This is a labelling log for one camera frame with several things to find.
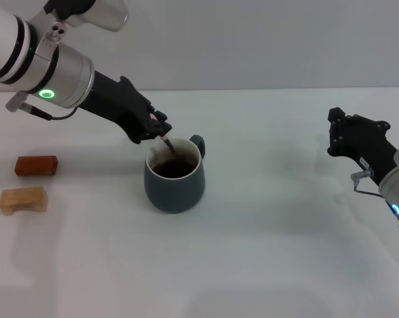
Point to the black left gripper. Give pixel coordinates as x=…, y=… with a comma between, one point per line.
x=119, y=106

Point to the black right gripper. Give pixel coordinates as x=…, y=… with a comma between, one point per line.
x=368, y=142

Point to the grey ceramic cup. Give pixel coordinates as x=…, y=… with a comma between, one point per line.
x=174, y=195

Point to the dark coffee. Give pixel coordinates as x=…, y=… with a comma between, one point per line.
x=176, y=169

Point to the reddish brown wooden block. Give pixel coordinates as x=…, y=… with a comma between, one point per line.
x=37, y=165

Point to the light wooden block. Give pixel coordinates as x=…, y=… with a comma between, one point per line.
x=24, y=198

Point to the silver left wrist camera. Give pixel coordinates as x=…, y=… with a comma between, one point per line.
x=100, y=13

